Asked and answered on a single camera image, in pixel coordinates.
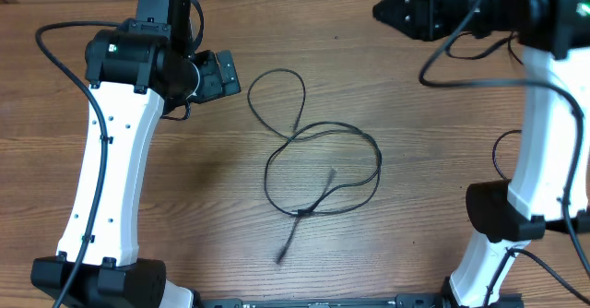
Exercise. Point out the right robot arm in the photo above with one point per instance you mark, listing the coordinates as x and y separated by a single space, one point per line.
547 191

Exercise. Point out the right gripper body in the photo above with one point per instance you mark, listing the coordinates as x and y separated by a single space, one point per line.
453 9

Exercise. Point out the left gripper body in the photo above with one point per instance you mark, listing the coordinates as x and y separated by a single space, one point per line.
211 85

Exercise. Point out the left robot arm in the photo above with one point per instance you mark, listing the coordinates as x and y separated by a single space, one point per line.
138 72

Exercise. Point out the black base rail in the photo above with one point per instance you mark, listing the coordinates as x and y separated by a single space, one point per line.
408 300

